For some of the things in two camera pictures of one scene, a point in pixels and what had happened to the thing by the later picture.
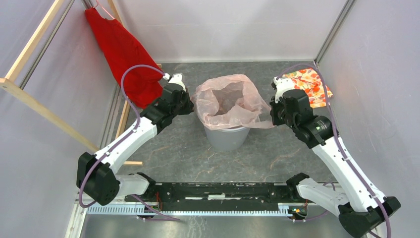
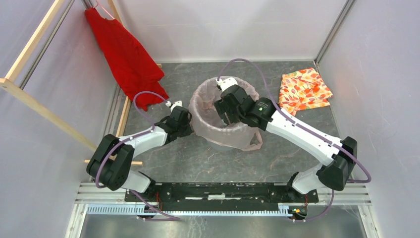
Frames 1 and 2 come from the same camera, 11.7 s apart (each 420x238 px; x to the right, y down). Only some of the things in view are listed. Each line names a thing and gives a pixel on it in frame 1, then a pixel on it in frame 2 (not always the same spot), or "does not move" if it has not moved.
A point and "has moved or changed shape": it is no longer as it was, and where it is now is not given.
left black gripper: x=189 y=105 -> x=188 y=131
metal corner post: x=330 y=38 does not move
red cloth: x=143 y=85 does not move
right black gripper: x=276 y=120 -> x=222 y=108
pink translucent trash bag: x=229 y=101 has moved or changed shape
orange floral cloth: x=309 y=80 does not move
